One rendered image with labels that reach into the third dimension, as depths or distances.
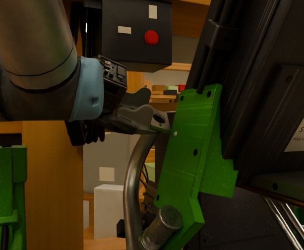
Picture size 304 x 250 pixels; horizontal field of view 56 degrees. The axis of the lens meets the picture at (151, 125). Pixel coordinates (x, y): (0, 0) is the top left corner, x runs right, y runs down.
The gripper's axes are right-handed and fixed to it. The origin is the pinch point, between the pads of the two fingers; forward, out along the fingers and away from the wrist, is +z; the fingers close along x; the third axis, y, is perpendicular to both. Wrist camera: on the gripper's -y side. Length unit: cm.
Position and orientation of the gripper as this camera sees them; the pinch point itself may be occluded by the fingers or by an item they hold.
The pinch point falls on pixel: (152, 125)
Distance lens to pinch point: 53.6
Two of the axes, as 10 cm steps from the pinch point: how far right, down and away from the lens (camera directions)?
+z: 8.7, 3.3, 3.7
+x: -0.9, -6.3, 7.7
